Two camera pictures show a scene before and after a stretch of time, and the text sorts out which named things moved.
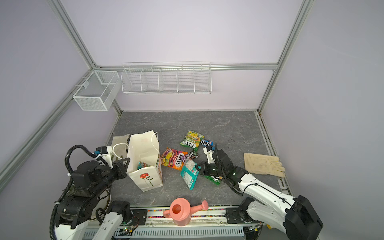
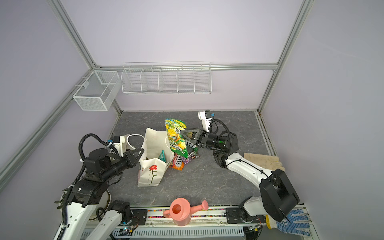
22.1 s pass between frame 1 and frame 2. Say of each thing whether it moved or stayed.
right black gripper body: moved
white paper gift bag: moved
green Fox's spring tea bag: moved
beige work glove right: stayed
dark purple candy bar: stayed
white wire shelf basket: stayed
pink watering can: stayed
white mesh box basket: stayed
